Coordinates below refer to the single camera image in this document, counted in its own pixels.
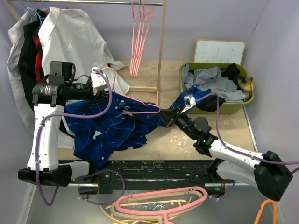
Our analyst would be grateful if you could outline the pink hanger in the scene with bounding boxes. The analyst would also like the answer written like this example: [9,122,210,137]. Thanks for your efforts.
[110,186,208,224]
[106,78,161,114]

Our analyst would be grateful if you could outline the wooden garment rack frame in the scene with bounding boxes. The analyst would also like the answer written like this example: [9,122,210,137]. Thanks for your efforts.
[6,2,167,105]

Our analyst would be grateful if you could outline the small whiteboard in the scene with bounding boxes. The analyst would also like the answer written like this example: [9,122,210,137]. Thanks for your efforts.
[193,39,246,65]

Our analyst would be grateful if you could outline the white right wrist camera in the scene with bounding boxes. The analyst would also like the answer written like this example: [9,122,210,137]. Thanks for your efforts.
[181,95,196,113]

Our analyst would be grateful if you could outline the green laundry basket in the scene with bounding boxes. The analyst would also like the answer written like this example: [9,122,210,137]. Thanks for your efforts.
[179,62,254,115]

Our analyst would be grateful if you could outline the aluminium frame rail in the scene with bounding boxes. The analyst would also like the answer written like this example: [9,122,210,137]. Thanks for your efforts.
[17,140,287,224]

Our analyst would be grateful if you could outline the blue hanger hooks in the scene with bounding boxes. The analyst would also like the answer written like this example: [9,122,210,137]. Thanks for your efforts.
[18,0,51,25]

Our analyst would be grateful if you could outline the metal hanging rod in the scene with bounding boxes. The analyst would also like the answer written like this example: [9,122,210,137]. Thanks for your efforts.
[8,0,167,6]

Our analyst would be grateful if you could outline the blue plaid shirt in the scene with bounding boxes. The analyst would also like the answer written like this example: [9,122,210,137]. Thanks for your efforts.
[64,84,212,170]

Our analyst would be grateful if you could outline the black and yellow garment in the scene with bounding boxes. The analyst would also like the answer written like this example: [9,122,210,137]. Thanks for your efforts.
[196,62,255,112]

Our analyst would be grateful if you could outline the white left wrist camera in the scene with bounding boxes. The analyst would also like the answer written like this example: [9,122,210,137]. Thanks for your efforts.
[90,67,107,96]

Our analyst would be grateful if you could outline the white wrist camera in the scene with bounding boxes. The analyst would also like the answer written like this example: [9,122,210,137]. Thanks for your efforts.
[90,67,107,96]
[181,95,196,113]

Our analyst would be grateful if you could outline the black hanging garment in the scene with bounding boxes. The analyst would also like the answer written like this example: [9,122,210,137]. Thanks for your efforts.
[18,20,75,138]

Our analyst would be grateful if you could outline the pink hanger in foreground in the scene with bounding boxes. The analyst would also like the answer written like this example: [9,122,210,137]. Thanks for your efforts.
[110,186,208,224]

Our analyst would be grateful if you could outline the white hanging shirt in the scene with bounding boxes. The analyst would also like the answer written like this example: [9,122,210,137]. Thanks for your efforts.
[6,6,130,150]

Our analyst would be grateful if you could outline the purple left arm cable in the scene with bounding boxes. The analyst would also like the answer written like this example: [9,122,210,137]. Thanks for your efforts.
[36,67,127,207]

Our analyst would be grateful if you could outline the orange hanger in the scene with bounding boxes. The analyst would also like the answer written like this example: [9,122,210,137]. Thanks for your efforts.
[253,199,278,224]

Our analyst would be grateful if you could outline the grey shirt in basket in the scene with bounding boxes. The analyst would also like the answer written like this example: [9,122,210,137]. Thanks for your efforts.
[181,64,246,103]

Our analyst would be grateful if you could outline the pink hangers on rack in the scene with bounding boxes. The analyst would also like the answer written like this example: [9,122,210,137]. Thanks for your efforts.
[129,0,154,77]

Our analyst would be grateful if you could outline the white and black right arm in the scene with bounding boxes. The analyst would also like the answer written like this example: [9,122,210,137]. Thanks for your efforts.
[159,107,293,201]

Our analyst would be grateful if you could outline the red plaid hanging shirt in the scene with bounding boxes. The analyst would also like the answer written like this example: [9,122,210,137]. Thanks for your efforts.
[32,9,49,83]

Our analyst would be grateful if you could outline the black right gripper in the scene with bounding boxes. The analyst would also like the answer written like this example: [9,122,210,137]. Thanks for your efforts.
[157,104,197,140]

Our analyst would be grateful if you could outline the yellow hanger in foreground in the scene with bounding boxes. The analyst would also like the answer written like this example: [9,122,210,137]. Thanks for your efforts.
[114,219,159,224]

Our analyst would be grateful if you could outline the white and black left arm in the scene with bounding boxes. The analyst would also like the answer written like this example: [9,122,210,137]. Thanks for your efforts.
[18,61,110,187]

